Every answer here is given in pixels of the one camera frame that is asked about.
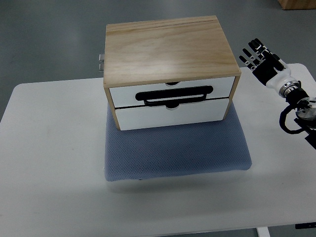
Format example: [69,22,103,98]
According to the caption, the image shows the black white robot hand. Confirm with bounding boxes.
[239,38,301,98]

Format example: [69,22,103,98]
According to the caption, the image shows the black drawer handle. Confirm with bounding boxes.
[135,85,214,108]

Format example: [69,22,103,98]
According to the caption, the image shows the white drawer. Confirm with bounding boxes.
[110,77,235,108]

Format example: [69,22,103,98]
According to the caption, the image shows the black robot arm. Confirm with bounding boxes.
[279,81,316,148]

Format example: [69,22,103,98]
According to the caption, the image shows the wooden drawer cabinet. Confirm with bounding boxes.
[103,16,241,130]

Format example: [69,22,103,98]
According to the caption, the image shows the cardboard box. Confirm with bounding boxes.
[278,0,316,10]

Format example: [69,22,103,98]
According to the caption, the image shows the blue grey cushion mat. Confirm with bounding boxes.
[104,106,252,182]

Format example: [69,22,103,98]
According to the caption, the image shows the black table control panel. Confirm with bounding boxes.
[295,222,316,230]

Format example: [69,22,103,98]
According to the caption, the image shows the white table leg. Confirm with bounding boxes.
[256,227,271,237]

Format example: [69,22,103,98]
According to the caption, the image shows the metal clamp bracket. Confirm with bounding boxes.
[99,54,105,73]

